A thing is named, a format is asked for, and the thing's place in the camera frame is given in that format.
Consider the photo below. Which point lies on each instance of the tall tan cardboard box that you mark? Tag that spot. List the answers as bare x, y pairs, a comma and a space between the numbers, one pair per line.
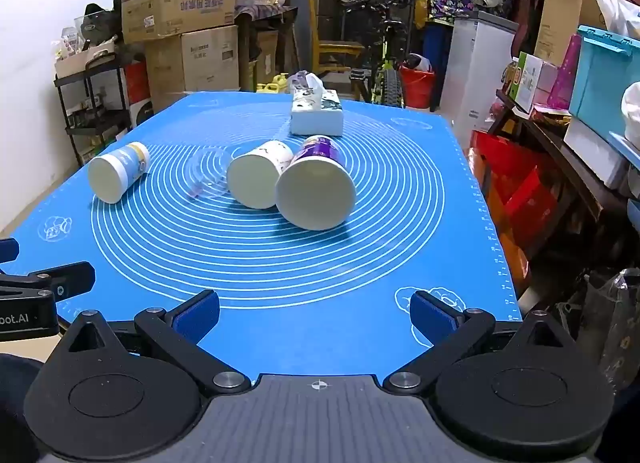
562, 13

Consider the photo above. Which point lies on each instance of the blue silicone mat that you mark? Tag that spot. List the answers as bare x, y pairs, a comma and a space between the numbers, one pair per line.
300, 268

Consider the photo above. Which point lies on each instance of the bicycle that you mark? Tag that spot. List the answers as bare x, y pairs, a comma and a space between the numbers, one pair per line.
387, 80

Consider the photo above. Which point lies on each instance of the red bags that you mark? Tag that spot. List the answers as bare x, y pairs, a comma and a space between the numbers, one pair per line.
515, 183

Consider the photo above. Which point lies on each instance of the white tissue box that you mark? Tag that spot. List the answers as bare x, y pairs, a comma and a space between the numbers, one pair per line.
317, 118

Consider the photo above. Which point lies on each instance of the white flat box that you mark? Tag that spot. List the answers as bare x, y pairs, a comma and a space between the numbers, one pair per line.
592, 150

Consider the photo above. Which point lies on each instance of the dark wooden table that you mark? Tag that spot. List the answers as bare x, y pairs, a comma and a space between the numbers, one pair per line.
262, 15

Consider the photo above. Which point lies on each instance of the purple paper cup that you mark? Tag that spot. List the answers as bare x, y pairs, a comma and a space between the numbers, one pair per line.
315, 193

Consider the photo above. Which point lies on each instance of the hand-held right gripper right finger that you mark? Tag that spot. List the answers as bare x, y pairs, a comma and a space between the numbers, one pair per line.
431, 317

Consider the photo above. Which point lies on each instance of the red bucket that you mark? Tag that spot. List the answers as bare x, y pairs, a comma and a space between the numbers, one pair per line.
416, 88

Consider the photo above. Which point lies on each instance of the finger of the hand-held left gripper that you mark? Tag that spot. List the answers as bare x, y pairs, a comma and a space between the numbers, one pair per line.
7, 250
70, 279

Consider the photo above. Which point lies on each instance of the white plastic bag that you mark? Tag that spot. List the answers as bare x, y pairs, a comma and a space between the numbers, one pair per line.
615, 5

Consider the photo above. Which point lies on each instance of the clear plastic cup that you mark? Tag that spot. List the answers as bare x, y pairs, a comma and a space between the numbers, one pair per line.
207, 175

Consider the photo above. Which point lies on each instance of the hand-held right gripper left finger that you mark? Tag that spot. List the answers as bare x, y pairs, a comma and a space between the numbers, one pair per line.
197, 317

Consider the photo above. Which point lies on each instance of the green and white box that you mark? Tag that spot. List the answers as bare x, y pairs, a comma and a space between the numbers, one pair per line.
525, 80

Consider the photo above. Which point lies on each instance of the clear plastic bag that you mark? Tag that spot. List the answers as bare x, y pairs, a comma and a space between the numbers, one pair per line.
612, 323

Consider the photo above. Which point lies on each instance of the large brown cardboard box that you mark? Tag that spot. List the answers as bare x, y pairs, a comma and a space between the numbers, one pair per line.
200, 65

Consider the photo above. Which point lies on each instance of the dark bag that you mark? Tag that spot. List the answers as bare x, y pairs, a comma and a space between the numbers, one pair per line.
100, 23

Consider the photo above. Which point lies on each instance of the pink package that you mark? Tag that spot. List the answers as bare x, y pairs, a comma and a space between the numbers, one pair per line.
565, 78

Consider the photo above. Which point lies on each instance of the white chest freezer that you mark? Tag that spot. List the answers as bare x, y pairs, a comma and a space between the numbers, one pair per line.
472, 73

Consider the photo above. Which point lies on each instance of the black metal shelf rack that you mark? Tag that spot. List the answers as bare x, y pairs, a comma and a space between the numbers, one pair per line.
95, 118

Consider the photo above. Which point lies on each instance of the white patterned paper cup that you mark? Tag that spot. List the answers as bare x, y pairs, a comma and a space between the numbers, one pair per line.
252, 178

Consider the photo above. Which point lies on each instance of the light blue storage bin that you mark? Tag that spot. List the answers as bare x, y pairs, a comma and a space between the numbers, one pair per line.
600, 78

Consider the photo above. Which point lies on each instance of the yellow plastic containers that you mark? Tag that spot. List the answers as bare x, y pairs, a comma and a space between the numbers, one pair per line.
272, 84

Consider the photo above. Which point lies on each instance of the blue and yellow banded paper cup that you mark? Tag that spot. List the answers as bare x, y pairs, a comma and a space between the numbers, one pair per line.
116, 174

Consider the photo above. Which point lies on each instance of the wooden chair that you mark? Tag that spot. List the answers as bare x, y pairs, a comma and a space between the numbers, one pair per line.
335, 48

